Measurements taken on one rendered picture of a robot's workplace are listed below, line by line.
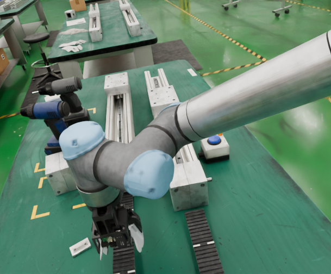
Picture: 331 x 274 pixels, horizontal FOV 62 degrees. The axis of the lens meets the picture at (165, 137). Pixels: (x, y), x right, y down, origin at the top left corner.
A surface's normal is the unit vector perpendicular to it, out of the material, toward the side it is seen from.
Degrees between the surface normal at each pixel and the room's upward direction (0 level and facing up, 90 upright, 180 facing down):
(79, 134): 0
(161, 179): 90
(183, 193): 90
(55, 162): 0
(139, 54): 90
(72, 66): 90
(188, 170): 0
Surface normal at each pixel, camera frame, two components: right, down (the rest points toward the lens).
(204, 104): -0.72, -0.19
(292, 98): -0.29, 0.74
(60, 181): 0.34, 0.50
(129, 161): -0.34, -0.46
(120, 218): -0.13, -0.81
